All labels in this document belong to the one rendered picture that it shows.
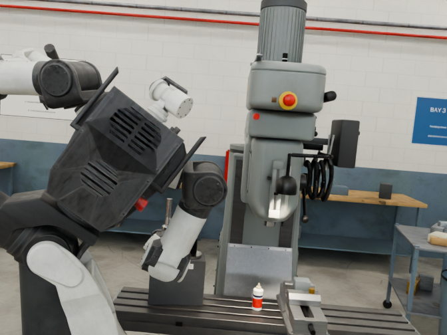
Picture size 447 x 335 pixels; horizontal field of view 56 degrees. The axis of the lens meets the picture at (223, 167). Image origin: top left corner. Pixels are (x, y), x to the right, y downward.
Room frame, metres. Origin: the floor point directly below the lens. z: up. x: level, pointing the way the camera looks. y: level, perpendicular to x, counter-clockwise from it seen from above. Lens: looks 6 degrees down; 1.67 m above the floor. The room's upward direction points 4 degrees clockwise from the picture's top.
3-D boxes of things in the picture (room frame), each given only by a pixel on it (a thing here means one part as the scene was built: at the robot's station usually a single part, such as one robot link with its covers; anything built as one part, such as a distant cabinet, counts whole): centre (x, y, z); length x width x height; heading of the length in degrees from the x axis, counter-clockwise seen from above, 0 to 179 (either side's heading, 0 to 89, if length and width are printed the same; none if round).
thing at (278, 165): (1.52, -0.20, 1.45); 0.04 x 0.04 x 0.21; 89
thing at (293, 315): (1.60, -0.35, 0.98); 0.35 x 0.15 x 0.11; 1
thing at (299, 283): (1.63, -0.35, 1.04); 0.06 x 0.05 x 0.06; 91
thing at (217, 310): (1.63, -0.20, 0.89); 1.24 x 0.23 x 0.08; 89
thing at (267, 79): (1.64, -0.20, 1.81); 0.47 x 0.26 x 0.16; 179
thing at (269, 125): (1.67, -0.20, 1.68); 0.34 x 0.24 x 0.10; 179
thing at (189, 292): (1.67, 0.16, 1.03); 0.22 x 0.12 x 0.20; 96
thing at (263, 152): (1.63, -0.20, 1.47); 0.21 x 0.19 x 0.32; 89
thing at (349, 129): (1.92, -0.54, 1.62); 0.20 x 0.09 x 0.21; 179
